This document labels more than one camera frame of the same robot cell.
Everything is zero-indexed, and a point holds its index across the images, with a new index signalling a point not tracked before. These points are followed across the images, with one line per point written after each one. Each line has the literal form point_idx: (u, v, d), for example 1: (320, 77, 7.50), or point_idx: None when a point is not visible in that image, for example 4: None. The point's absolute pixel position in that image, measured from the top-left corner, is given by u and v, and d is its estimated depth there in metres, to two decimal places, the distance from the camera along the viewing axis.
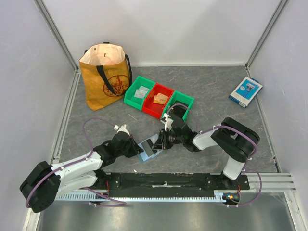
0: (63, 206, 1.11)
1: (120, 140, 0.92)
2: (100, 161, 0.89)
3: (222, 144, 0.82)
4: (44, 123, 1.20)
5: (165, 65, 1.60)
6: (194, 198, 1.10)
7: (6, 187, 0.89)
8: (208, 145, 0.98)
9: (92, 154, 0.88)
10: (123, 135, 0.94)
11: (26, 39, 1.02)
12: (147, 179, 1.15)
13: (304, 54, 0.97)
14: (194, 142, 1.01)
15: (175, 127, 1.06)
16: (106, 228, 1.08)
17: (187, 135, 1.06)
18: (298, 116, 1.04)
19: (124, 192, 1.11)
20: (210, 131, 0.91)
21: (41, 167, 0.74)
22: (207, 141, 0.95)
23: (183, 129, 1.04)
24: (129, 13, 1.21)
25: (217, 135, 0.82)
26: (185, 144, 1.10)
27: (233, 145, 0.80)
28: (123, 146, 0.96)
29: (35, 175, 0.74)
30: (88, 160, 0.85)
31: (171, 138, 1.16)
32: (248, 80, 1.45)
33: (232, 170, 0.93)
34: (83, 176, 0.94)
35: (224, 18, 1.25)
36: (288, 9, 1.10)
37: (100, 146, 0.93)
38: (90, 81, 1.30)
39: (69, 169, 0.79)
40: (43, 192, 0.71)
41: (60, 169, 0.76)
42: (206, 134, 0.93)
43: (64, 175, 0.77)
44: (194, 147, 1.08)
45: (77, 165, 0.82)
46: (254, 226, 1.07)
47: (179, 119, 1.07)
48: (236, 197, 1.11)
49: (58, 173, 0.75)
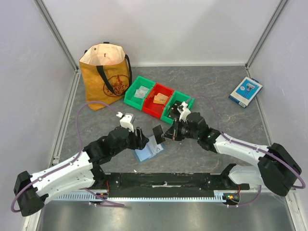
0: (63, 206, 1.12)
1: (116, 138, 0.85)
2: (90, 164, 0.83)
3: (268, 173, 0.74)
4: (44, 123, 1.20)
5: (165, 65, 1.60)
6: (194, 198, 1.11)
7: (6, 186, 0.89)
8: (231, 155, 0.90)
9: (80, 156, 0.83)
10: (122, 131, 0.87)
11: (27, 39, 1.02)
12: (148, 179, 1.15)
13: (304, 54, 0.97)
14: (215, 144, 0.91)
15: (190, 121, 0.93)
16: (106, 228, 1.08)
17: (202, 132, 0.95)
18: (298, 116, 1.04)
19: (124, 192, 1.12)
20: (250, 149, 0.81)
21: (21, 178, 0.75)
22: (238, 154, 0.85)
23: (199, 124, 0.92)
24: (129, 13, 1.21)
25: (269, 164, 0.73)
26: (200, 140, 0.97)
27: (282, 179, 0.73)
28: (121, 143, 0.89)
29: (19, 183, 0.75)
30: (73, 164, 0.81)
31: (183, 130, 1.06)
32: (248, 80, 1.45)
33: (241, 177, 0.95)
34: (78, 179, 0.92)
35: (225, 17, 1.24)
36: (288, 9, 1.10)
37: (95, 142, 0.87)
38: (90, 81, 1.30)
39: (48, 179, 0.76)
40: (23, 203, 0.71)
41: (38, 181, 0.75)
42: (241, 148, 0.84)
43: (43, 187, 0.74)
44: (210, 146, 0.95)
45: (59, 173, 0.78)
46: (254, 226, 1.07)
47: (195, 113, 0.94)
48: (236, 197, 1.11)
49: (36, 185, 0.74)
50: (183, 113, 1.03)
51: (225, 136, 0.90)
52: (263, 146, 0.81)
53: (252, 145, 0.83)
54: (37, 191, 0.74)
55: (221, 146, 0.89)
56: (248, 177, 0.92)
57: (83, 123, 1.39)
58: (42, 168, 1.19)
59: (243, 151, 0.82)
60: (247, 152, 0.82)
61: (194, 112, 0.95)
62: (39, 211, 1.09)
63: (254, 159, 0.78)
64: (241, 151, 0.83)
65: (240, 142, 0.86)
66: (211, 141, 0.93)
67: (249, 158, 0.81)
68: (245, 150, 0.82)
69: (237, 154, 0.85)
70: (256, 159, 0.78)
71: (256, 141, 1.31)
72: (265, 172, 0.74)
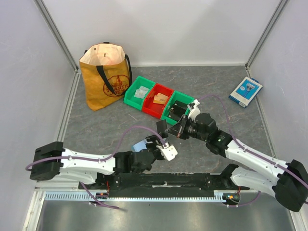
0: (63, 206, 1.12)
1: (136, 162, 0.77)
2: (111, 172, 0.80)
3: (285, 192, 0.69)
4: (44, 123, 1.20)
5: (165, 65, 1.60)
6: (194, 198, 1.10)
7: (6, 186, 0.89)
8: (241, 162, 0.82)
9: (109, 159, 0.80)
10: (147, 157, 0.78)
11: (27, 39, 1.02)
12: (148, 179, 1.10)
13: (304, 54, 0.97)
14: (227, 150, 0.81)
15: (200, 122, 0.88)
16: (106, 228, 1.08)
17: (212, 134, 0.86)
18: (298, 116, 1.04)
19: (124, 192, 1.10)
20: (268, 162, 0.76)
21: (56, 147, 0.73)
22: (252, 165, 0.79)
23: (210, 127, 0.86)
24: (129, 13, 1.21)
25: (288, 183, 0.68)
26: (209, 143, 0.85)
27: (299, 198, 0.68)
28: (141, 168, 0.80)
29: (50, 148, 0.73)
30: (100, 163, 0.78)
31: (189, 129, 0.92)
32: (248, 80, 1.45)
33: (244, 181, 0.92)
34: (86, 173, 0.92)
35: (225, 18, 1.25)
36: (288, 9, 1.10)
37: (122, 155, 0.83)
38: (90, 81, 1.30)
39: (75, 162, 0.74)
40: (42, 169, 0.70)
41: (67, 159, 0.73)
42: (258, 160, 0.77)
43: (67, 166, 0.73)
44: (220, 149, 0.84)
45: (86, 162, 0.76)
46: (254, 226, 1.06)
47: (205, 115, 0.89)
48: (236, 197, 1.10)
49: (63, 161, 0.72)
50: (193, 112, 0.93)
51: (237, 142, 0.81)
52: (281, 161, 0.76)
53: (269, 158, 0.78)
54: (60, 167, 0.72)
55: (233, 153, 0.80)
56: (253, 184, 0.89)
57: (83, 123, 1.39)
58: None
59: (260, 165, 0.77)
60: (264, 166, 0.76)
61: (205, 113, 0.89)
62: (39, 211, 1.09)
63: (273, 175, 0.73)
64: (257, 164, 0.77)
65: (255, 152, 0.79)
66: (222, 144, 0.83)
67: (266, 173, 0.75)
68: (263, 163, 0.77)
69: (251, 165, 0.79)
70: (275, 176, 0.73)
71: (256, 140, 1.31)
72: (282, 190, 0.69)
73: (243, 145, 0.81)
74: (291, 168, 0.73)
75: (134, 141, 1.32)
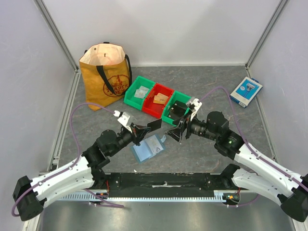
0: (63, 206, 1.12)
1: (103, 145, 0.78)
2: (89, 168, 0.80)
3: (295, 205, 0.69)
4: (44, 123, 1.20)
5: (165, 65, 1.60)
6: (193, 198, 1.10)
7: (7, 186, 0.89)
8: (253, 170, 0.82)
9: (79, 160, 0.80)
10: (108, 136, 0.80)
11: (26, 39, 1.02)
12: (147, 180, 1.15)
13: (304, 54, 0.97)
14: (238, 154, 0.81)
15: (213, 123, 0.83)
16: (106, 228, 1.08)
17: (223, 135, 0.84)
18: (298, 116, 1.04)
19: (124, 192, 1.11)
20: (283, 174, 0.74)
21: (21, 182, 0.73)
22: (264, 175, 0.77)
23: (222, 127, 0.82)
24: (129, 13, 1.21)
25: (302, 198, 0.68)
26: (218, 144, 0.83)
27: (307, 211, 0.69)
28: (112, 148, 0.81)
29: (18, 187, 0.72)
30: (72, 169, 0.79)
31: (196, 129, 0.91)
32: (248, 80, 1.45)
33: (245, 184, 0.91)
34: (77, 181, 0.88)
35: (225, 17, 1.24)
36: (288, 9, 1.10)
37: (91, 147, 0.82)
38: (90, 81, 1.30)
39: (48, 183, 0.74)
40: (22, 208, 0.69)
41: (38, 185, 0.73)
42: (271, 170, 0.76)
43: (43, 191, 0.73)
44: (229, 151, 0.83)
45: (59, 177, 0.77)
46: (254, 226, 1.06)
47: (219, 115, 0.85)
48: (236, 197, 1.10)
49: (36, 190, 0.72)
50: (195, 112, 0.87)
51: (250, 147, 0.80)
52: (296, 175, 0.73)
53: (283, 169, 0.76)
54: (37, 196, 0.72)
55: (245, 159, 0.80)
56: (255, 187, 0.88)
57: (83, 123, 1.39)
58: (43, 168, 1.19)
59: (274, 175, 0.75)
60: (278, 177, 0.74)
61: (217, 113, 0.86)
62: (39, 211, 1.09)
63: (287, 188, 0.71)
64: (271, 174, 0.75)
65: (269, 162, 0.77)
66: (232, 147, 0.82)
67: (279, 185, 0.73)
68: (276, 174, 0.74)
69: (264, 174, 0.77)
70: (288, 189, 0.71)
71: (256, 140, 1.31)
72: (293, 203, 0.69)
73: (256, 152, 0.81)
74: (305, 182, 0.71)
75: None
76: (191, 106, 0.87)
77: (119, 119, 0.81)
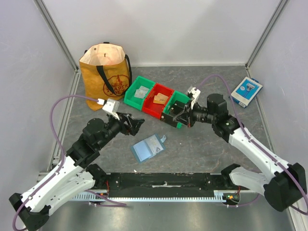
0: (63, 206, 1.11)
1: (92, 136, 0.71)
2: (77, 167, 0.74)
3: (275, 189, 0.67)
4: (44, 122, 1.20)
5: (165, 65, 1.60)
6: (194, 198, 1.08)
7: (7, 185, 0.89)
8: (243, 151, 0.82)
9: (64, 162, 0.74)
10: (96, 125, 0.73)
11: (27, 38, 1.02)
12: (147, 180, 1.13)
13: (304, 54, 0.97)
14: (231, 135, 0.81)
15: (211, 102, 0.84)
16: (106, 228, 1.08)
17: (221, 116, 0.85)
18: (298, 116, 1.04)
19: (124, 192, 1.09)
20: (270, 158, 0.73)
21: (14, 200, 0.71)
22: (252, 157, 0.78)
23: (219, 107, 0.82)
24: (129, 13, 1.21)
25: (283, 182, 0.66)
26: (215, 124, 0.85)
27: (286, 199, 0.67)
28: (101, 139, 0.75)
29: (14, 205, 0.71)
30: (59, 173, 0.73)
31: (198, 116, 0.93)
32: (248, 80, 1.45)
33: (240, 178, 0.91)
34: (78, 183, 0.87)
35: (224, 17, 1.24)
36: (288, 9, 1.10)
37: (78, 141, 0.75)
38: (90, 81, 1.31)
39: (38, 195, 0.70)
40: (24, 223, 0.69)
41: (29, 200, 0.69)
42: (259, 153, 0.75)
43: (35, 205, 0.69)
44: (224, 133, 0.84)
45: (48, 186, 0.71)
46: (254, 226, 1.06)
47: (218, 96, 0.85)
48: (236, 197, 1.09)
49: (28, 205, 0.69)
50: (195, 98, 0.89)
51: (245, 131, 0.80)
52: (283, 161, 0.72)
53: (272, 155, 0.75)
54: (32, 210, 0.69)
55: (237, 140, 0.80)
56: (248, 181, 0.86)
57: (83, 123, 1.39)
58: (43, 168, 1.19)
59: (260, 158, 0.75)
60: (264, 160, 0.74)
61: (218, 94, 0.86)
62: None
63: (270, 172, 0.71)
64: (258, 157, 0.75)
65: (260, 145, 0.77)
66: (228, 128, 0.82)
67: (264, 168, 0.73)
68: (263, 158, 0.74)
69: (252, 157, 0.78)
70: (272, 173, 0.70)
71: None
72: (274, 186, 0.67)
73: (249, 135, 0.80)
74: (291, 169, 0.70)
75: (134, 141, 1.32)
76: (189, 95, 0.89)
77: (104, 107, 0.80)
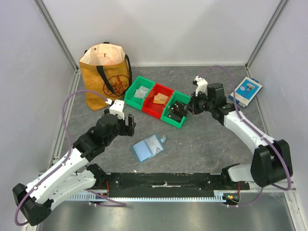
0: (63, 206, 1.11)
1: (105, 127, 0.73)
2: (84, 159, 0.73)
3: (257, 161, 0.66)
4: (44, 122, 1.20)
5: (165, 65, 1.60)
6: (194, 198, 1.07)
7: (7, 185, 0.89)
8: (235, 132, 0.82)
9: (71, 154, 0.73)
10: (110, 118, 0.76)
11: (26, 38, 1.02)
12: (147, 180, 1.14)
13: (304, 54, 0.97)
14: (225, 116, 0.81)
15: (210, 88, 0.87)
16: (106, 228, 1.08)
17: (218, 101, 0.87)
18: (298, 116, 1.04)
19: (124, 192, 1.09)
20: (256, 134, 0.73)
21: (18, 190, 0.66)
22: (241, 134, 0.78)
23: (217, 91, 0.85)
24: (129, 13, 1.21)
25: (265, 153, 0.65)
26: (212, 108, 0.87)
27: (269, 174, 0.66)
28: (111, 131, 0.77)
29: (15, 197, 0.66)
30: (66, 164, 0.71)
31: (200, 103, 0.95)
32: (248, 80, 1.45)
33: (237, 173, 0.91)
34: (80, 180, 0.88)
35: (224, 17, 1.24)
36: (288, 9, 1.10)
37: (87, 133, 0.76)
38: (90, 81, 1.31)
39: (44, 185, 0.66)
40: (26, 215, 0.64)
41: (34, 190, 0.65)
42: (248, 130, 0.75)
43: (41, 195, 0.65)
44: (220, 116, 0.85)
45: (55, 176, 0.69)
46: (254, 226, 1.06)
47: (217, 82, 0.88)
48: (236, 197, 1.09)
49: (33, 195, 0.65)
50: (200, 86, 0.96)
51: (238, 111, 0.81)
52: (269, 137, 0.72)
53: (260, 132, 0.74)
54: (37, 200, 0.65)
55: (229, 120, 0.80)
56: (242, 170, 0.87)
57: (83, 123, 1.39)
58: (43, 168, 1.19)
59: (247, 134, 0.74)
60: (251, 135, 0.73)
61: (218, 83, 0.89)
62: None
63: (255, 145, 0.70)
64: (246, 133, 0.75)
65: (250, 124, 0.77)
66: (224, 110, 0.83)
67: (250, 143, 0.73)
68: (250, 133, 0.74)
69: (242, 134, 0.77)
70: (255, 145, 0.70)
71: None
72: (256, 159, 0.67)
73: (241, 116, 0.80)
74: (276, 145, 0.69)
75: (134, 141, 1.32)
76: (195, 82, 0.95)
77: (114, 107, 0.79)
